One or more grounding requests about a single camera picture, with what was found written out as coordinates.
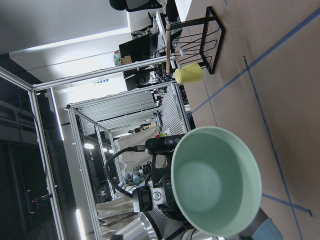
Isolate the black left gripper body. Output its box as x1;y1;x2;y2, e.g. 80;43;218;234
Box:
132;152;188;223

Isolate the green plastic cup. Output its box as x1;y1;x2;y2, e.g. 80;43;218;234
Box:
171;126;262;237

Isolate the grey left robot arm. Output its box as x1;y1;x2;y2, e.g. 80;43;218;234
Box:
131;150;283;240

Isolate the yellow plastic cup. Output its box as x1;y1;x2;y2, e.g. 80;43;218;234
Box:
174;63;202;84

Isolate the black computer monitor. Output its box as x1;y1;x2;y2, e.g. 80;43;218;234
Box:
119;33;159;65

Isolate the black braided camera cable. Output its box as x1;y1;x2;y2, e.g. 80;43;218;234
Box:
104;146;147;198

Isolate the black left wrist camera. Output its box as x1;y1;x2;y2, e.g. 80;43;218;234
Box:
144;134;185;155

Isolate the black wire cup rack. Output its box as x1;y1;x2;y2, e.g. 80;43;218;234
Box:
165;6;227;75

